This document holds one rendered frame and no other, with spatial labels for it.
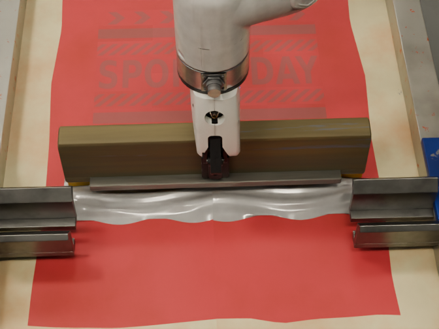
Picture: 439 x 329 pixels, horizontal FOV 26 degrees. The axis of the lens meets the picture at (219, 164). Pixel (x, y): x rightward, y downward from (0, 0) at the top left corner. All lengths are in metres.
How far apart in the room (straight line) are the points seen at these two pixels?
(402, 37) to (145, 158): 0.40
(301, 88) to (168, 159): 0.24
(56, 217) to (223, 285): 0.21
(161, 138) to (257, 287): 0.20
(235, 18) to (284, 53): 0.40
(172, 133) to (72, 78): 0.24
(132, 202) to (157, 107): 0.15
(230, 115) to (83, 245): 0.25
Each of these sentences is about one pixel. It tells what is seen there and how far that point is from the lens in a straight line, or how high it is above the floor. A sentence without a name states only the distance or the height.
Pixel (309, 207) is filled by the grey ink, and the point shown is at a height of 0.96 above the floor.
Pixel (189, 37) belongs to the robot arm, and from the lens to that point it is 0.92.
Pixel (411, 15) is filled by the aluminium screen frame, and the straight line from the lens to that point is 1.32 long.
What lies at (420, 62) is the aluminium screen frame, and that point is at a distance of 1.26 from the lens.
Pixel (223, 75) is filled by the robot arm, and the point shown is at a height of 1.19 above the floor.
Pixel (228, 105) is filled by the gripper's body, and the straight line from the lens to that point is 0.98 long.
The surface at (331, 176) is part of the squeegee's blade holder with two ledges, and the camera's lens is 1.13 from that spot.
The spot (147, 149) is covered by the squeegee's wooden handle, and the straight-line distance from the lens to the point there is 1.08.
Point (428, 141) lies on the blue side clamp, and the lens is 1.17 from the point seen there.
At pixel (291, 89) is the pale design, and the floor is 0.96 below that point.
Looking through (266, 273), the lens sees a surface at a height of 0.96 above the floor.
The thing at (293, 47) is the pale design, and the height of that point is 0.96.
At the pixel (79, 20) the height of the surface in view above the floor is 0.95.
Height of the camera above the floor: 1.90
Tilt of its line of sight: 53 degrees down
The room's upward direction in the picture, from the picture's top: straight up
